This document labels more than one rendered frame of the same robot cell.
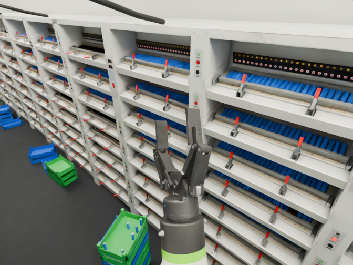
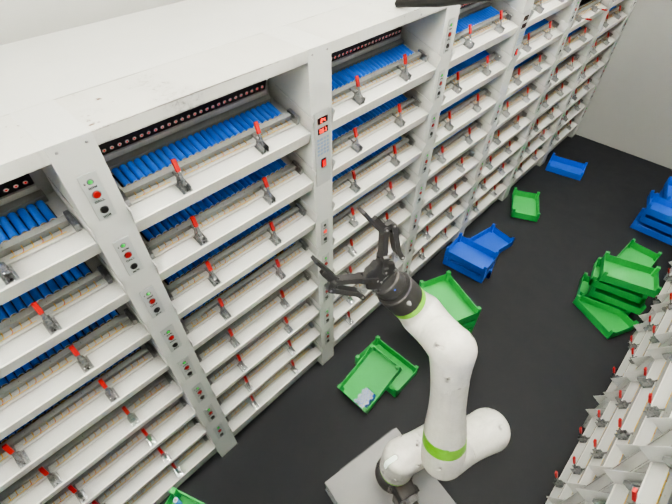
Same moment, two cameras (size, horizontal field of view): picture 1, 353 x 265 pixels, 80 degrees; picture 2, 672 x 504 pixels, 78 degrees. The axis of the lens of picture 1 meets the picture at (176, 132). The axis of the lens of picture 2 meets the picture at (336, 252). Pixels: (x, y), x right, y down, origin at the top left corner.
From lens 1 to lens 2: 0.81 m
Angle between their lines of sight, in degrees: 66
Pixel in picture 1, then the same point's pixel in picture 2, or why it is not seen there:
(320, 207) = (302, 220)
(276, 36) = (201, 94)
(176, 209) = (401, 280)
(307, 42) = (235, 85)
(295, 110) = (252, 157)
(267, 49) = not seen: hidden behind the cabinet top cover
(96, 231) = not seen: outside the picture
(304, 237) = (306, 257)
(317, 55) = not seen: hidden behind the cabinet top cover
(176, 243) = (418, 293)
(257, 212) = (266, 286)
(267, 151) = (249, 219)
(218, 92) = (155, 209)
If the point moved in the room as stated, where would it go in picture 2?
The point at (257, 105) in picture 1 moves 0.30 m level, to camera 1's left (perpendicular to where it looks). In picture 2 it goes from (217, 182) to (183, 261)
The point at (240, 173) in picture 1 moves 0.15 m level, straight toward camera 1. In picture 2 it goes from (233, 272) to (270, 286)
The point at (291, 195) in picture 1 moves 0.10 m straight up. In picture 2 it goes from (283, 235) to (280, 215)
